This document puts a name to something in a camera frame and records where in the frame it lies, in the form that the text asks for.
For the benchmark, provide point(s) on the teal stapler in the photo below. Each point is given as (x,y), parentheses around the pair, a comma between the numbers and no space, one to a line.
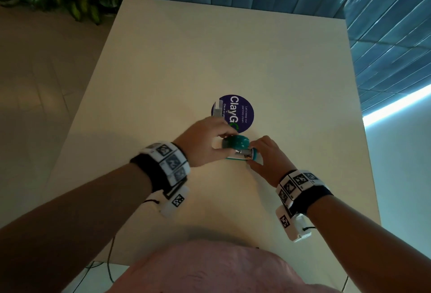
(239,146)

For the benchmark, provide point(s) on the round purple sticker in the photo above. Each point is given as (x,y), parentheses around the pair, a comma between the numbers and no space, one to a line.
(240,111)

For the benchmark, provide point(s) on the right wristband with marker tiles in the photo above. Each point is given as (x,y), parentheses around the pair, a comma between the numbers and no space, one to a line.
(298,188)

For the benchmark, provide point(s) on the person's right thumb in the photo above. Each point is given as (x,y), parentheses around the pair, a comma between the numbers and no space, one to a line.
(256,165)

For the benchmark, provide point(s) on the person's left hand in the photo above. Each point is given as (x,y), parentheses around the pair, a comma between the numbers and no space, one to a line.
(197,144)

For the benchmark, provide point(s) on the person's left thumb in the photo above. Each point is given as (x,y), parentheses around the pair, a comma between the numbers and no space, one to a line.
(220,155)

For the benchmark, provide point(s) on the person's right hand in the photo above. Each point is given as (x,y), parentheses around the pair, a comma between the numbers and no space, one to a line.
(272,164)

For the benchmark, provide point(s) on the white light strip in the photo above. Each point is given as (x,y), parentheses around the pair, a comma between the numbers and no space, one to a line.
(397,105)

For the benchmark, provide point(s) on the person's left forearm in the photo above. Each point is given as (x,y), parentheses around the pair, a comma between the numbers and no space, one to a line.
(70,228)

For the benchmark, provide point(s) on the person's right forearm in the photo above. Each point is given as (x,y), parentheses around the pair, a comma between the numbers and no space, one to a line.
(367,249)

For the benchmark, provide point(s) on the left wristband with marker tiles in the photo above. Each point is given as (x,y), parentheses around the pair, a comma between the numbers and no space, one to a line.
(165,168)

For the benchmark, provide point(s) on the pink shirt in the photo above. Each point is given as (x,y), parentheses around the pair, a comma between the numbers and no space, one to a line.
(208,269)

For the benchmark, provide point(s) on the wristband with marker tiles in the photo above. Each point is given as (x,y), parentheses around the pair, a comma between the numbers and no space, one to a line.
(298,188)
(165,168)

